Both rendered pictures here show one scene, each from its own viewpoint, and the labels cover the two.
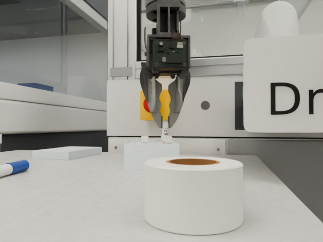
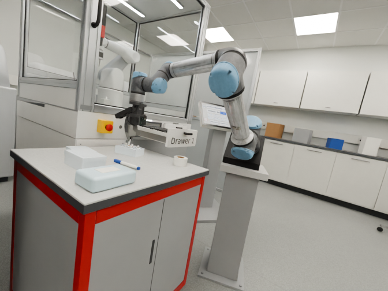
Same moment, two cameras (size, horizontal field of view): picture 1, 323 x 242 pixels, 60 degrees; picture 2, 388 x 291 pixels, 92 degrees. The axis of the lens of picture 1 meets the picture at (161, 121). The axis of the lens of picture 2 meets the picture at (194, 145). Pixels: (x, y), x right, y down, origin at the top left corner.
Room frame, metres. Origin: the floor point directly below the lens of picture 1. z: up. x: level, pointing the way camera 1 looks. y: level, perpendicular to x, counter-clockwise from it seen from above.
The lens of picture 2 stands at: (-0.16, 0.84, 1.00)
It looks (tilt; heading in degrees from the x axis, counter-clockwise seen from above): 8 degrees down; 289
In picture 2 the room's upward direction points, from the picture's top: 10 degrees clockwise
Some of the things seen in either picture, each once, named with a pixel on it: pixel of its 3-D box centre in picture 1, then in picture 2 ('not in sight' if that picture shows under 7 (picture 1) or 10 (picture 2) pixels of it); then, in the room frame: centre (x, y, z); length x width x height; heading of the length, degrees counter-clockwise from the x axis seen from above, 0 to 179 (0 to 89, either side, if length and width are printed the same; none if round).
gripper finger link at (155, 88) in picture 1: (155, 101); (131, 133); (0.49, 0.01, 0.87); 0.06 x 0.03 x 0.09; 5
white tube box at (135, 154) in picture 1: (150, 152); (129, 150); (0.48, 0.02, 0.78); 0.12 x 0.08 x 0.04; 5
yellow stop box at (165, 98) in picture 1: (156, 105); (105, 126); (0.67, 0.01, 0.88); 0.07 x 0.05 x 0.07; 77
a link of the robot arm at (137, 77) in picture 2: not in sight; (139, 83); (0.50, -0.01, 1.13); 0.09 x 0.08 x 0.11; 177
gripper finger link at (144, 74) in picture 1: (152, 77); (128, 124); (0.52, 0.02, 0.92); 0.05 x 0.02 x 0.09; 95
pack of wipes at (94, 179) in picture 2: not in sight; (107, 176); (0.26, 0.40, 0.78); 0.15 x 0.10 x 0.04; 79
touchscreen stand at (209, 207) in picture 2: not in sight; (212, 167); (0.28, -1.17, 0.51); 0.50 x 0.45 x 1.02; 129
